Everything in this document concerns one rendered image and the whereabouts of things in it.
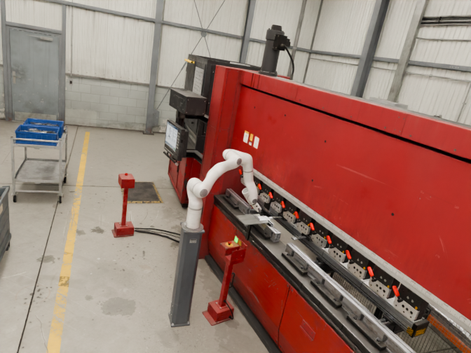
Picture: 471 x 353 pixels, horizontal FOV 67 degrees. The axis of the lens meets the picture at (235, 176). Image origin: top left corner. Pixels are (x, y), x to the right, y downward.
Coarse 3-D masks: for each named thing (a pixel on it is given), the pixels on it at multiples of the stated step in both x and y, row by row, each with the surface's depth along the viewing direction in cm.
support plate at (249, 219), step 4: (236, 216) 341; (240, 216) 342; (244, 216) 343; (248, 216) 344; (252, 216) 346; (240, 220) 334; (244, 220) 336; (248, 220) 337; (252, 220) 339; (256, 220) 340; (244, 224) 328; (248, 224) 330; (252, 224) 332
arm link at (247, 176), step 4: (244, 172) 314; (248, 172) 312; (252, 172) 315; (244, 176) 316; (248, 176) 314; (252, 176) 317; (244, 180) 318; (248, 180) 316; (252, 180) 318; (248, 184) 316; (252, 184) 317; (248, 188) 316; (252, 188) 316; (256, 188) 317; (252, 192) 315; (256, 192) 316; (252, 196) 316; (256, 196) 317; (248, 200) 323; (252, 200) 318; (256, 200) 319
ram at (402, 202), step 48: (240, 96) 379; (240, 144) 380; (288, 144) 308; (336, 144) 258; (384, 144) 223; (288, 192) 309; (336, 192) 259; (384, 192) 223; (432, 192) 196; (384, 240) 224; (432, 240) 196; (432, 288) 196
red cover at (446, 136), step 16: (240, 80) 375; (256, 80) 349; (272, 80) 325; (288, 96) 305; (304, 96) 286; (320, 96) 270; (336, 96) 255; (336, 112) 256; (352, 112) 243; (368, 112) 231; (384, 112) 220; (400, 112) 211; (384, 128) 221; (400, 128) 211; (416, 128) 202; (432, 128) 194; (448, 128) 186; (464, 128) 180; (432, 144) 194; (448, 144) 186; (464, 144) 179
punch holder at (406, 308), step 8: (400, 288) 214; (408, 288) 210; (400, 296) 214; (408, 296) 210; (416, 296) 205; (400, 304) 214; (408, 304) 209; (416, 304) 205; (424, 304) 205; (408, 312) 209; (416, 312) 204; (416, 320) 209
